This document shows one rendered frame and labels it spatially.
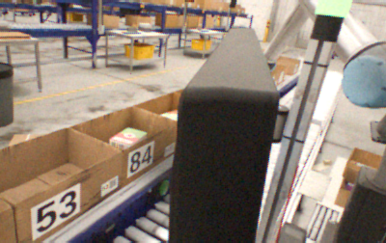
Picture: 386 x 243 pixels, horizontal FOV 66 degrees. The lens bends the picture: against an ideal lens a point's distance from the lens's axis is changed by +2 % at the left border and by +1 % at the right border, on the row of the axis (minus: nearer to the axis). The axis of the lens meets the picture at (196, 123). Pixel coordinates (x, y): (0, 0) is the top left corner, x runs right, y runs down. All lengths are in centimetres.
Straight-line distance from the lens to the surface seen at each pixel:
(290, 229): 82
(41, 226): 99
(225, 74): 16
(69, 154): 134
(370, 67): 96
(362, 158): 221
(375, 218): 124
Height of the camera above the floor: 158
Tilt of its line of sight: 22 degrees down
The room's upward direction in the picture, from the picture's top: 8 degrees clockwise
